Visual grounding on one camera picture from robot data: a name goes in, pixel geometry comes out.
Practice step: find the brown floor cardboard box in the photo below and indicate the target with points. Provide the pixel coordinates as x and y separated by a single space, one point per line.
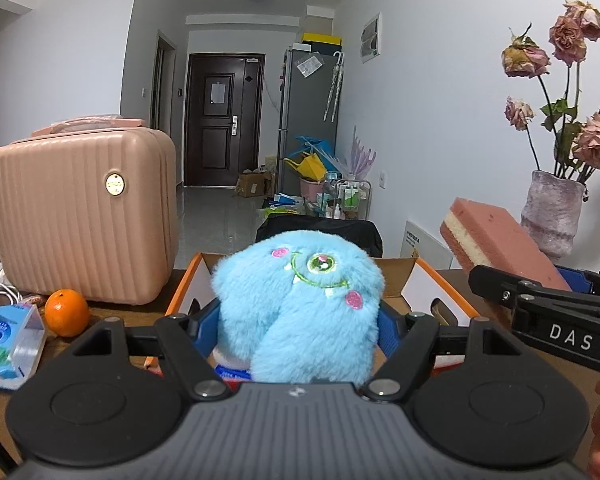
252 185

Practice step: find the pink and yellow sponge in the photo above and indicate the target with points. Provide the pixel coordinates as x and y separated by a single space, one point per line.
500 240

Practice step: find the blue plastic stool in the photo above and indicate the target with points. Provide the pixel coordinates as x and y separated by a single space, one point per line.
315 142

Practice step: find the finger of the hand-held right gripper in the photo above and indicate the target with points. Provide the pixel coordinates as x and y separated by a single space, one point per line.
490 280
575 279

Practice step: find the grey refrigerator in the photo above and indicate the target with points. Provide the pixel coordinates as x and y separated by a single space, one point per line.
305 125

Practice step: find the small pink packet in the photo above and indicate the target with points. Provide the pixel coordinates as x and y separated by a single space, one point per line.
35 302

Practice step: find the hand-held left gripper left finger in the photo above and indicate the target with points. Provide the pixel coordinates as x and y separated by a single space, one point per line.
207 327

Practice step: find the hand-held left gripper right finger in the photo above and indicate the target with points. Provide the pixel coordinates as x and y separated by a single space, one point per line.
389 332

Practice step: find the yellow bag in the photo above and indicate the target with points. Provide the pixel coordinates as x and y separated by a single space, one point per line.
310 166

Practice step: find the pink bucket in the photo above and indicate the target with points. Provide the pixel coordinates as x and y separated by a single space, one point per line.
311 189

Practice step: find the white wall electrical panel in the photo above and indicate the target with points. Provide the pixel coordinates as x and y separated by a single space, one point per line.
371 37

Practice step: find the black chair back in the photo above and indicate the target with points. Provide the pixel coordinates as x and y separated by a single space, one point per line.
365 235

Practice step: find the orange and white cardboard box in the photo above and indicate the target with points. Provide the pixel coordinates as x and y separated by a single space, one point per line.
425 280

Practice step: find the metal trolley rack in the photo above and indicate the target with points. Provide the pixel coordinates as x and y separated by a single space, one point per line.
350 197

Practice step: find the pink ribbed suitcase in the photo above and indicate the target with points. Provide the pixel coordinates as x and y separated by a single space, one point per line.
70 220

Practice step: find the dried rose bouquet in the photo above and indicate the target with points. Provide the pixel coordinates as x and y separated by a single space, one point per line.
565 35

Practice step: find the clear folded umbrella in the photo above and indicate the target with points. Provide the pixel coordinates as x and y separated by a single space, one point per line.
334 85

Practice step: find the purple fairy wings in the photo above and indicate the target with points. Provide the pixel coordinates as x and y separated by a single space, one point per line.
357 157

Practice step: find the pink textured vase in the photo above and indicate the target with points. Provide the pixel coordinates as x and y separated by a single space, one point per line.
552 215

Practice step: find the yellow box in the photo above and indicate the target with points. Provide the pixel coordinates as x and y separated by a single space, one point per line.
322 39

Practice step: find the dark brown door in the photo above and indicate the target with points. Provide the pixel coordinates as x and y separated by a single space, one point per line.
220 135

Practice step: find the blue monster plush toy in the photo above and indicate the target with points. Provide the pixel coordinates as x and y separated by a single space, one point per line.
290 320

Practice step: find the white flat board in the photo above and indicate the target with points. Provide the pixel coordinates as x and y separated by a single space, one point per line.
427 245

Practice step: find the orange fruit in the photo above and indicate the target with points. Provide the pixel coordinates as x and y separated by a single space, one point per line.
67 312

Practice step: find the light blue tissue pack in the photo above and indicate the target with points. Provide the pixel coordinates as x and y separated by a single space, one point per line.
5 345

